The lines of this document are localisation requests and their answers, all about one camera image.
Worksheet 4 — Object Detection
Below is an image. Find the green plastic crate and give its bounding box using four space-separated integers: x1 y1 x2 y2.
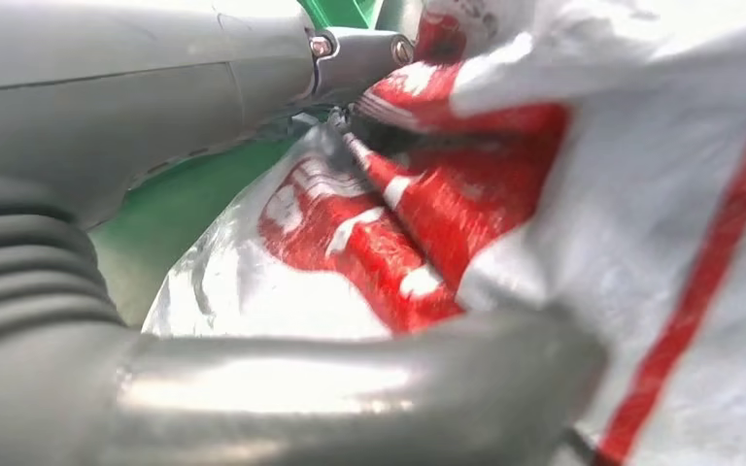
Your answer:
88 0 388 329

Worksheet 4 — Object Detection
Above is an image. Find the grey mailer package red stripe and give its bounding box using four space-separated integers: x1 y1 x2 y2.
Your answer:
350 0 746 466

